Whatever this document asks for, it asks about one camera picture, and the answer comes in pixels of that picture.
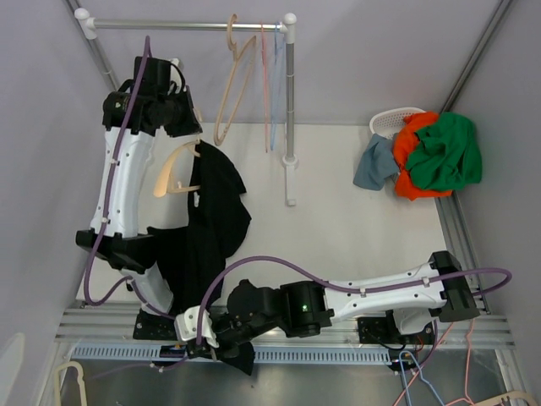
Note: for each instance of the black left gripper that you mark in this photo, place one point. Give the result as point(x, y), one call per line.
point(190, 125)

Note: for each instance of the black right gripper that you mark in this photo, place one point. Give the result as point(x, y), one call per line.
point(220, 353)

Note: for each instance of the beige wooden hanger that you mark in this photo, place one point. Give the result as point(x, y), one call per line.
point(243, 57)
point(166, 184)

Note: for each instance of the black t shirt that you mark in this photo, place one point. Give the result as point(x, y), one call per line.
point(191, 257)

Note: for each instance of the light blue wire hanger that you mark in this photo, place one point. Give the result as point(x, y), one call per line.
point(275, 85)

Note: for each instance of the grey-blue t shirt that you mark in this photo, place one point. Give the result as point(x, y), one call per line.
point(376, 164)

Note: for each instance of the orange t shirt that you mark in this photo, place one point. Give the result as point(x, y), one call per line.
point(405, 143)

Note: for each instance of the green t shirt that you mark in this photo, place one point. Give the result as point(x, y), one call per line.
point(447, 156)

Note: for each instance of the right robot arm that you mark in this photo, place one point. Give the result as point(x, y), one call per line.
point(436, 290)

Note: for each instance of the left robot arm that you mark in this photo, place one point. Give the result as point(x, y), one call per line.
point(157, 97)

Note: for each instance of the beige hanger bottom right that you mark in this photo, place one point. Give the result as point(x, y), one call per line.
point(508, 397)

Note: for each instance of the metal clothes rack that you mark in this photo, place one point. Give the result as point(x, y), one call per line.
point(287, 27)

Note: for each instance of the white perforated plastic basket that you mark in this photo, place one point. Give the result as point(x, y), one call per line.
point(388, 123)

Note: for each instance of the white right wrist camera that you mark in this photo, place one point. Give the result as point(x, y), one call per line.
point(190, 325)

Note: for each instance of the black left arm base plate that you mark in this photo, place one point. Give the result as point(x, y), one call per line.
point(150, 327)

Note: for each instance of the white slotted cable duct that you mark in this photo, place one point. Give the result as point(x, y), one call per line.
point(262, 354)

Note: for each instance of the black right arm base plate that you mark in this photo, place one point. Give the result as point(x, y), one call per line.
point(378, 330)

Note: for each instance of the blue wire hanger on floor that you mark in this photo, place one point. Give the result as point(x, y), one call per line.
point(408, 356)

